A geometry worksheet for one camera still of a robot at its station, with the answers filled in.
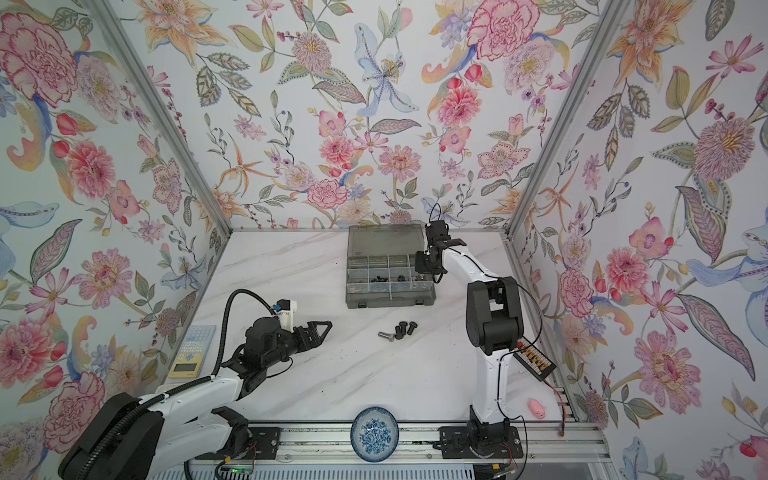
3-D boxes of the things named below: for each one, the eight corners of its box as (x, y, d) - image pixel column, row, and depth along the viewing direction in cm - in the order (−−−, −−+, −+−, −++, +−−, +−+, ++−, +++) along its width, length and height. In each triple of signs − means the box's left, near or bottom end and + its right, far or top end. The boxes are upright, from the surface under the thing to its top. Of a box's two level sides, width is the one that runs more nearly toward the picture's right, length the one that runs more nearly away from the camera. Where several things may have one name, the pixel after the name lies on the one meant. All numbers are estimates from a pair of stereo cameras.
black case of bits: (541, 382, 86) (545, 379, 84) (507, 352, 92) (510, 348, 90) (553, 368, 89) (557, 364, 87) (520, 339, 95) (523, 335, 93)
